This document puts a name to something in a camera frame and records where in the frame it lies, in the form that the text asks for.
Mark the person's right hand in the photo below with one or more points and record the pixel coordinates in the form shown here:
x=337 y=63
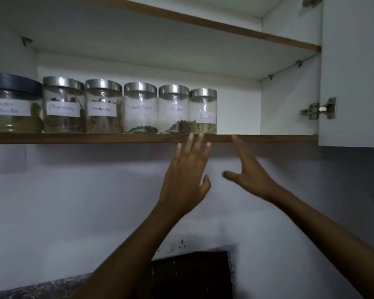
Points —
x=255 y=177

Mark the person's left hand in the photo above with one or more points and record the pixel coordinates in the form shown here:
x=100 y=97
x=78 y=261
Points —
x=184 y=183

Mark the brown wooden wall cabinet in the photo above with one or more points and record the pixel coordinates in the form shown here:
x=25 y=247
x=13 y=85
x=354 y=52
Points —
x=237 y=112

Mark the green spice jar silver lid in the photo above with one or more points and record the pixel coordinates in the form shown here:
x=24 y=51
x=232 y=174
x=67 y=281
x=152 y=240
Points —
x=203 y=93

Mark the cabinet door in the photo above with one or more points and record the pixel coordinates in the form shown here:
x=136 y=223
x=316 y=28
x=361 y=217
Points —
x=352 y=74

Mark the coriander jar grey lid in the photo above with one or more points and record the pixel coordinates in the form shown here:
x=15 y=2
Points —
x=12 y=85

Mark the person's right forearm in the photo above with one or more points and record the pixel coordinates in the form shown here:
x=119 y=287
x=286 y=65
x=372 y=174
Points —
x=330 y=236

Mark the person's left forearm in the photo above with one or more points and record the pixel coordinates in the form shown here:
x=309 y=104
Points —
x=127 y=261

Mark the metal cabinet door hinge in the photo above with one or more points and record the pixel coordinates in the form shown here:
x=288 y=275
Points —
x=311 y=1
x=318 y=109

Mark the white cabinet shelf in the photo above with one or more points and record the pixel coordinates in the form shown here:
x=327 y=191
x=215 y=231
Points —
x=143 y=46

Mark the white wall socket plate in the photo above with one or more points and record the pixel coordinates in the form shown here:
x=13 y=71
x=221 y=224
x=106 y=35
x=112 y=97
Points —
x=179 y=249

